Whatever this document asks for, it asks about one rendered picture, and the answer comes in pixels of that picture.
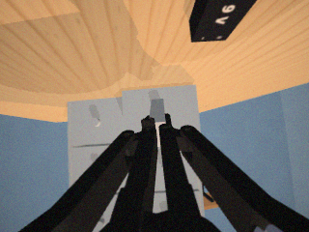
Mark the beige small chest of drawers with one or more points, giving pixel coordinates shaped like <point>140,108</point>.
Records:
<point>102,146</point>

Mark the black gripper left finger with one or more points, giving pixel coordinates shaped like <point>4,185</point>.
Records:
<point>80,208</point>

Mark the black 9v battery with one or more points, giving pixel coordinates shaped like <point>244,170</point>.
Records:
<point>215,20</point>

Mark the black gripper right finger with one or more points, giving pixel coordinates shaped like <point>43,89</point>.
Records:
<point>243,202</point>

